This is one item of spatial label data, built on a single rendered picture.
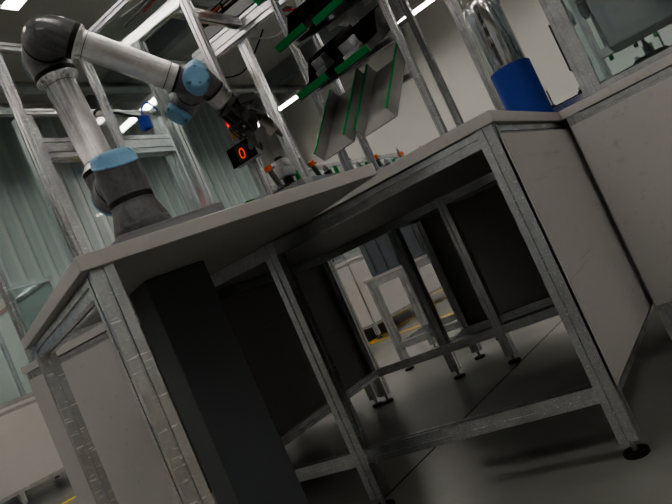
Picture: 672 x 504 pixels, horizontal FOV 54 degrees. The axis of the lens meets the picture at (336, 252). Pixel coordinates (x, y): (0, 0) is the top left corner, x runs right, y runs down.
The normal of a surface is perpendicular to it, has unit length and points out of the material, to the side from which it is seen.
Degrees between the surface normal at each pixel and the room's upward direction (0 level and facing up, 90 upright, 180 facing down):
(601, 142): 90
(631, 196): 90
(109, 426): 90
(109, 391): 90
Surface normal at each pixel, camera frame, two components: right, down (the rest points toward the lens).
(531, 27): -0.55, 0.19
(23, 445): 0.73, -0.36
